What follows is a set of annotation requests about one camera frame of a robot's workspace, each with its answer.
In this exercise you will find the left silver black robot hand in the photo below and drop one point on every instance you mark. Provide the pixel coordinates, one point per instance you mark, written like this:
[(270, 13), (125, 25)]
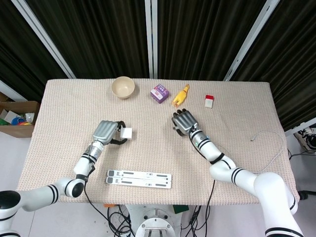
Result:
[(105, 132)]

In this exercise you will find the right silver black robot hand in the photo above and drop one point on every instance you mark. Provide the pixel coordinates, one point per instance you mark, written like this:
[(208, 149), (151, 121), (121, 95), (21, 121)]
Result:
[(185, 121)]

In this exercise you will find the white charger adapter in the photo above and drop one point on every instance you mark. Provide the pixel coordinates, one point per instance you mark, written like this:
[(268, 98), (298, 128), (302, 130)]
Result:
[(127, 133)]

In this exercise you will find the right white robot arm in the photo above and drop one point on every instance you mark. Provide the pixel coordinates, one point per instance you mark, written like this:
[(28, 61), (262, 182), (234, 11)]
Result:
[(269, 187)]

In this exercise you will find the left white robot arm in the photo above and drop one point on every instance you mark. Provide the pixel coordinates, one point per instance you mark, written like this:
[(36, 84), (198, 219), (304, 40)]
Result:
[(37, 195)]

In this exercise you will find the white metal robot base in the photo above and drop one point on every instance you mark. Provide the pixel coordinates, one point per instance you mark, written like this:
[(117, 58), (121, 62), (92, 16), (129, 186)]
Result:
[(158, 222)]

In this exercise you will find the yellow rubber chicken toy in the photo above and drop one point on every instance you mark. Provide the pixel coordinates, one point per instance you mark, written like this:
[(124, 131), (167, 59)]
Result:
[(180, 96)]

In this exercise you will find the red and white small box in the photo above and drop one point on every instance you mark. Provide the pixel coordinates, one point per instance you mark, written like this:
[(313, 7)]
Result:
[(209, 102)]

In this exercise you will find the purple cardboard box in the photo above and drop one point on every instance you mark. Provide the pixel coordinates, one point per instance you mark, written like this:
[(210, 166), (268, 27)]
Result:
[(160, 93)]

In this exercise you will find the beige woven tablecloth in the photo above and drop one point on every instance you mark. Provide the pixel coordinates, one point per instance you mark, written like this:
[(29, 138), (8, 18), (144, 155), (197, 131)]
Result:
[(153, 150)]

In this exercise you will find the beige bowl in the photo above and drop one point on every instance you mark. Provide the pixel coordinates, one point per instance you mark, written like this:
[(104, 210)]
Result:
[(123, 87)]

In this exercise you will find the white folding laptop stand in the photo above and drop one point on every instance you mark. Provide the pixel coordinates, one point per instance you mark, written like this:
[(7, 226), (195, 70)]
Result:
[(138, 179)]

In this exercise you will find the cardboard box with clutter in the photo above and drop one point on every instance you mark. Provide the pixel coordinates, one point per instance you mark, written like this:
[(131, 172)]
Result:
[(17, 128)]

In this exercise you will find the black curtain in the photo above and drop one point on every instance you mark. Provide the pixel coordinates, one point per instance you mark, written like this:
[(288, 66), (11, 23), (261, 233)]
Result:
[(98, 37)]

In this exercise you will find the black and white shoe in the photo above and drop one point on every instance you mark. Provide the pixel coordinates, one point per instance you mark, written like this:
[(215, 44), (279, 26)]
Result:
[(307, 138)]

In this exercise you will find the upright white frame post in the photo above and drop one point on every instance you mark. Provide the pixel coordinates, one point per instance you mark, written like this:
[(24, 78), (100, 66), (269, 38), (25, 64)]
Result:
[(151, 37)]

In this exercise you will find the slanted white frame post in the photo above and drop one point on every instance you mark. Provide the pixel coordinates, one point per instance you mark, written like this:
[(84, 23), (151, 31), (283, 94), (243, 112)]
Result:
[(249, 39), (47, 39)]

